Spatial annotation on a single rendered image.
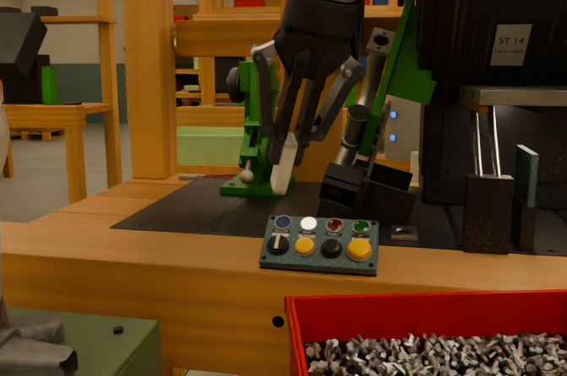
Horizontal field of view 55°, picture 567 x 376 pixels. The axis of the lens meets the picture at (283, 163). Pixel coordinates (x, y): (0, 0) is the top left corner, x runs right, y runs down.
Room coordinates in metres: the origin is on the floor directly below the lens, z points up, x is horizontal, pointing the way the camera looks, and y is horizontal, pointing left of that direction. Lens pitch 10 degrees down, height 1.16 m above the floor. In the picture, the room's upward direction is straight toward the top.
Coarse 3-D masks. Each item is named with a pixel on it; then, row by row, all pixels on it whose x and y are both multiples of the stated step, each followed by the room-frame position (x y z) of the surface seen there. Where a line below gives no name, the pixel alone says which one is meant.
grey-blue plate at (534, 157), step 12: (516, 156) 0.80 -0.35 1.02; (528, 156) 0.74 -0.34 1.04; (516, 168) 0.80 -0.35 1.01; (528, 168) 0.73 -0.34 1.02; (516, 180) 0.80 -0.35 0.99; (528, 180) 0.73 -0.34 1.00; (516, 192) 0.79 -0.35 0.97; (528, 192) 0.73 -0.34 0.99; (516, 204) 0.76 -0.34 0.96; (528, 204) 0.72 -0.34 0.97; (516, 216) 0.76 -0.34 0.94; (528, 216) 0.73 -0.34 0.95; (516, 228) 0.75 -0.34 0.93; (528, 228) 0.73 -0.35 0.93; (516, 240) 0.75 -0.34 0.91; (528, 240) 0.73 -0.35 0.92
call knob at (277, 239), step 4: (272, 236) 0.68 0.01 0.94; (276, 236) 0.67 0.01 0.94; (280, 236) 0.67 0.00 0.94; (268, 240) 0.67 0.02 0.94; (272, 240) 0.67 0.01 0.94; (276, 240) 0.67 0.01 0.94; (280, 240) 0.67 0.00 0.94; (284, 240) 0.67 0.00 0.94; (268, 244) 0.66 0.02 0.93; (272, 244) 0.66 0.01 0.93; (276, 244) 0.66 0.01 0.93; (280, 244) 0.66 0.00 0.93; (284, 244) 0.66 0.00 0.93; (268, 248) 0.67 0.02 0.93; (272, 248) 0.66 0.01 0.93; (276, 248) 0.66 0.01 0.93; (280, 248) 0.66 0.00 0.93; (284, 248) 0.66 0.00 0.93; (276, 252) 0.66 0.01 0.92; (280, 252) 0.66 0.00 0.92
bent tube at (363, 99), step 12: (372, 36) 0.95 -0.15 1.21; (384, 36) 0.95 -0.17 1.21; (372, 48) 0.93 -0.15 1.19; (384, 48) 0.93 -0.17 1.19; (372, 60) 0.96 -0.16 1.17; (384, 60) 0.96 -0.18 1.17; (372, 72) 0.98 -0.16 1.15; (372, 84) 0.99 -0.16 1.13; (360, 96) 1.01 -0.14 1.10; (372, 96) 1.00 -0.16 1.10; (348, 156) 0.92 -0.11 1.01
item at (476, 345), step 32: (288, 320) 0.50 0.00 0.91; (320, 320) 0.53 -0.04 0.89; (352, 320) 0.53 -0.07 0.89; (384, 320) 0.53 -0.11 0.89; (416, 320) 0.53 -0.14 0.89; (448, 320) 0.54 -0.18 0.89; (480, 320) 0.54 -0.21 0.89; (512, 320) 0.54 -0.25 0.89; (544, 320) 0.54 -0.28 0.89; (320, 352) 0.50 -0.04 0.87; (352, 352) 0.48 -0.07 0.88; (384, 352) 0.48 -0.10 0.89; (416, 352) 0.50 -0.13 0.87; (448, 352) 0.49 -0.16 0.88; (480, 352) 0.48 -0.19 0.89; (512, 352) 0.49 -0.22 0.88; (544, 352) 0.50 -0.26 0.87
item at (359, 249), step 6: (354, 240) 0.65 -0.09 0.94; (360, 240) 0.65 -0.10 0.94; (348, 246) 0.65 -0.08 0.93; (354, 246) 0.65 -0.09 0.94; (360, 246) 0.64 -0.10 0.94; (366, 246) 0.64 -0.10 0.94; (348, 252) 0.64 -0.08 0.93; (354, 252) 0.64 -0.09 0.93; (360, 252) 0.64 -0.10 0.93; (366, 252) 0.64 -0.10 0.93; (354, 258) 0.64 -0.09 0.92; (360, 258) 0.64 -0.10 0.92
